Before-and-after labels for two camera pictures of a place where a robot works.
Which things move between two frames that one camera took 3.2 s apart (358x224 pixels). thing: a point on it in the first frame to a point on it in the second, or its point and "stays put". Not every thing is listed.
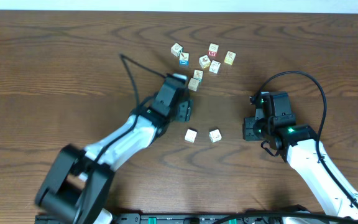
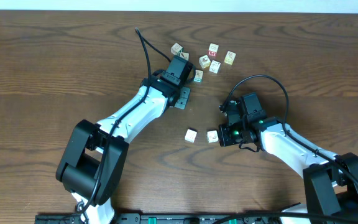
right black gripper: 249,133 to 224,135
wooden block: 214,66 stays put
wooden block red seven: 191,134 stays put
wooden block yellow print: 229,58 stays put
